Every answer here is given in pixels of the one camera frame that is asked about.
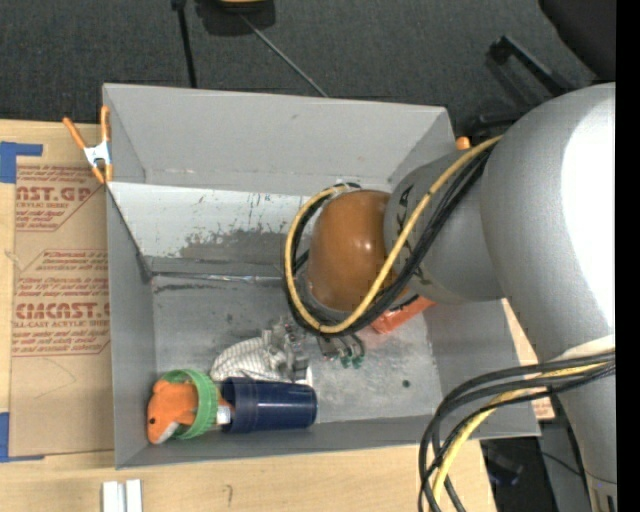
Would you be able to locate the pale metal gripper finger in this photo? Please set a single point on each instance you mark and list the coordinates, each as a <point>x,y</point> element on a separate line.
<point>278,336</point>
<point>292,361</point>

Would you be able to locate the white striped cloth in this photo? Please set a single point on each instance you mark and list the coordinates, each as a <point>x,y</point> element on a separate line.
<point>240,361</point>

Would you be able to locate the dark blue cup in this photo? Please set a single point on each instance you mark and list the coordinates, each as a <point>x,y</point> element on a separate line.
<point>272,404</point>

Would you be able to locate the orange block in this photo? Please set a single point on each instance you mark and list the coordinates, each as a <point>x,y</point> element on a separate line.
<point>400,316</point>

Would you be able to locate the orange toy animal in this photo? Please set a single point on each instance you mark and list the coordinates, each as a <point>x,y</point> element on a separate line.
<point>170,407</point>

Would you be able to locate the grey metal bin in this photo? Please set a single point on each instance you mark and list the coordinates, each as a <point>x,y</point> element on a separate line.
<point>210,140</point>

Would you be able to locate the brown cardboard board red print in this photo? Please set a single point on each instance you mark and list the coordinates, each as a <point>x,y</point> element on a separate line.
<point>60,350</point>

